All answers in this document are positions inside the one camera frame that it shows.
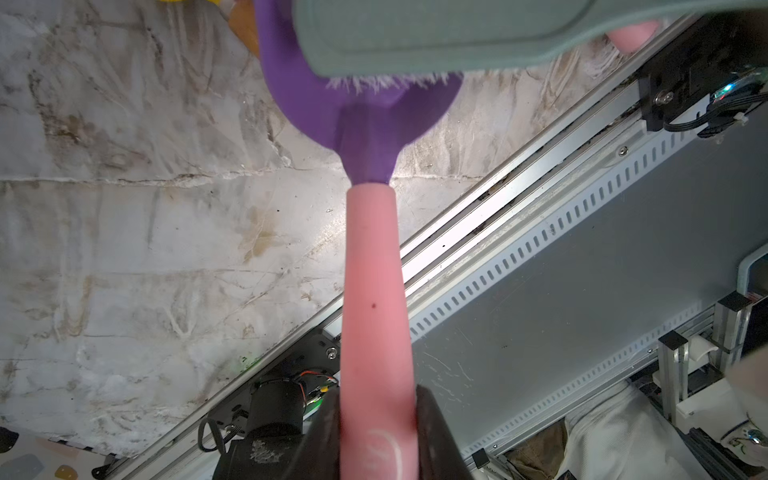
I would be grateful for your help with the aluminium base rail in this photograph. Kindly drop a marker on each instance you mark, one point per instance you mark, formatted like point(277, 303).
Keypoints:
point(599, 253)

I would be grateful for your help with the purple trowel pink handle front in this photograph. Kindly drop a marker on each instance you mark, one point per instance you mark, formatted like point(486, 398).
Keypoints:
point(630, 39)

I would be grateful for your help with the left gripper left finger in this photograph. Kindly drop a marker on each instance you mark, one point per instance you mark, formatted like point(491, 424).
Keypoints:
point(318, 454)

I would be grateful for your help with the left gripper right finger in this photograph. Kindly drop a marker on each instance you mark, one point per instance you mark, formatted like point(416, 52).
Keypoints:
point(439, 457)

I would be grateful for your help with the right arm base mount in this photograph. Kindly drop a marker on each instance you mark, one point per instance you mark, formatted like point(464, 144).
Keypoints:
point(710, 77)

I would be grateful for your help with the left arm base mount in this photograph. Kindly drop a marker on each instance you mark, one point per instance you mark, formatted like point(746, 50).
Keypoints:
point(257, 430)

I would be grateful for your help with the purple trowel pink handle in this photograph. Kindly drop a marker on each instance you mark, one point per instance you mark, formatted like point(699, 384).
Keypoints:
point(630, 39)
point(367, 129)

